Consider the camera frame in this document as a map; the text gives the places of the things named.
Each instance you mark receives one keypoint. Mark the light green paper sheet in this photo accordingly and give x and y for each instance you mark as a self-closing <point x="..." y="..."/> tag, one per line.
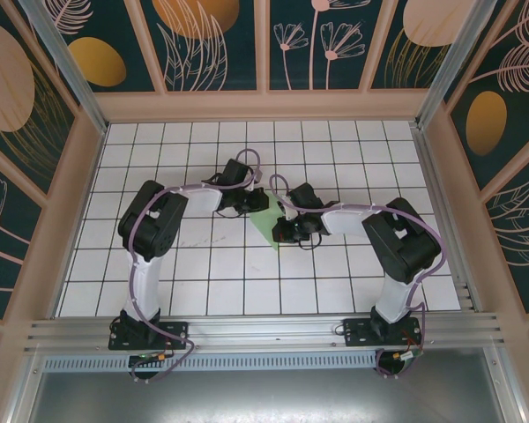
<point x="264" y="222"/>

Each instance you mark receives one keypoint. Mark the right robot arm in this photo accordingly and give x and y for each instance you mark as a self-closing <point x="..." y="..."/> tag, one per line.
<point x="405" y="247"/>

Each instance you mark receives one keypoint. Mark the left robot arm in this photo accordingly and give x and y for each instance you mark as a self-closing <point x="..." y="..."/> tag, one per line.
<point x="154" y="224"/>

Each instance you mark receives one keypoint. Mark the grey sheet metal panel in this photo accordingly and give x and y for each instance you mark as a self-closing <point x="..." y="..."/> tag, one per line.
<point x="264" y="398"/>

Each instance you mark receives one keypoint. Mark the small electronics board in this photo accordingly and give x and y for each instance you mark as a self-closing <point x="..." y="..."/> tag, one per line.
<point x="405" y="356"/>
<point x="152" y="358"/>

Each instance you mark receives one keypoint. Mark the aluminium mounting rail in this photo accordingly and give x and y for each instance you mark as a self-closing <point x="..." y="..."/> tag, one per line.
<point x="264" y="330"/>

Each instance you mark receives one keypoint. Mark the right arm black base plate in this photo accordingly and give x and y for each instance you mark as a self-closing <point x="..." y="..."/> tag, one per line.
<point x="357" y="332"/>

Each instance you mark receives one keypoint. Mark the aluminium side rail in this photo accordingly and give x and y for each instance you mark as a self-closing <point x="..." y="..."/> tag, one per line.
<point x="445" y="220"/>

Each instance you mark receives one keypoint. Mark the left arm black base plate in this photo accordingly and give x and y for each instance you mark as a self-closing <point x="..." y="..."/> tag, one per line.
<point x="176" y="335"/>

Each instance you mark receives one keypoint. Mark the aluminium corner post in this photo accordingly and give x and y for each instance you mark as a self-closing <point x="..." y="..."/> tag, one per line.
<point x="449" y="61"/>
<point x="70" y="75"/>

